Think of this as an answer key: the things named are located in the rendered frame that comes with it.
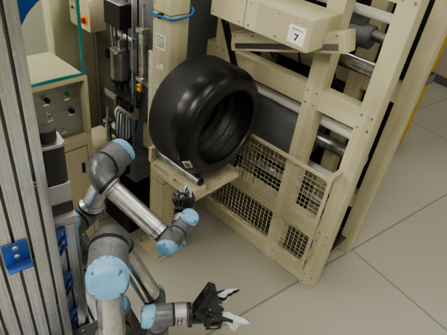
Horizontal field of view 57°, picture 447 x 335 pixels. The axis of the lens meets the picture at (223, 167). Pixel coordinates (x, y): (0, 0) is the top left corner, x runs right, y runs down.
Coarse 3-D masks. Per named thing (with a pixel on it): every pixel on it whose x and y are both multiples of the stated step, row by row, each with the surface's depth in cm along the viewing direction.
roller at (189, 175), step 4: (160, 156) 235; (164, 156) 233; (164, 160) 233; (168, 160) 231; (172, 164) 229; (176, 168) 228; (180, 168) 226; (180, 172) 227; (184, 172) 224; (188, 172) 223; (188, 176) 223; (192, 176) 221; (196, 176) 221; (192, 180) 222; (196, 180) 220; (200, 180) 219; (200, 184) 221
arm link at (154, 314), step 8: (152, 304) 138; (160, 304) 138; (168, 304) 138; (144, 312) 134; (152, 312) 135; (160, 312) 135; (168, 312) 136; (144, 320) 134; (152, 320) 134; (160, 320) 135; (168, 320) 135; (152, 328) 136; (160, 328) 137
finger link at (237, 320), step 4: (224, 312) 139; (228, 312) 139; (224, 316) 137; (228, 316) 137; (232, 316) 137; (236, 316) 138; (236, 320) 136; (240, 320) 137; (244, 320) 137; (232, 324) 138; (236, 324) 138; (244, 324) 137; (232, 328) 139; (236, 328) 139
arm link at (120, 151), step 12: (108, 144) 165; (120, 144) 166; (108, 156) 159; (120, 156) 163; (132, 156) 170; (120, 168) 164; (96, 192) 179; (84, 204) 187; (96, 204) 185; (96, 216) 191
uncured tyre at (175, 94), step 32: (192, 64) 200; (224, 64) 202; (160, 96) 198; (192, 96) 189; (224, 96) 196; (256, 96) 218; (160, 128) 200; (192, 128) 192; (224, 128) 246; (192, 160) 204; (224, 160) 225
